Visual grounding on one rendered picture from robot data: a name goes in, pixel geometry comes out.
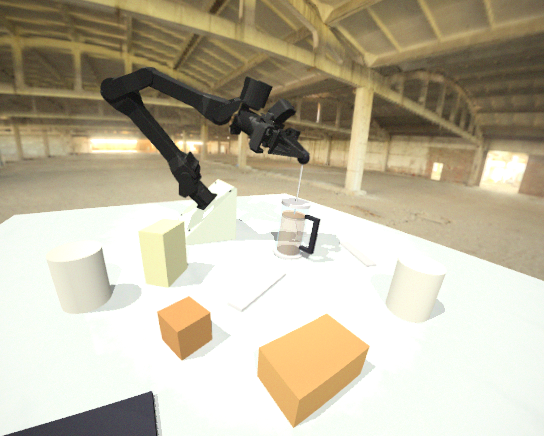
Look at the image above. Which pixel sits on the french press coffee maker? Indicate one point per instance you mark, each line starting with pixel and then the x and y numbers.
pixel 292 225

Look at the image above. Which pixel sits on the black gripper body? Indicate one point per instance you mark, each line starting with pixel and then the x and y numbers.
pixel 261 132

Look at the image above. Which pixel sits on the pale yellow block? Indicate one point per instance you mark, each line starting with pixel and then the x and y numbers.
pixel 163 251

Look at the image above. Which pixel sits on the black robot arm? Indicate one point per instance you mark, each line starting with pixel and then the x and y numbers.
pixel 123 94

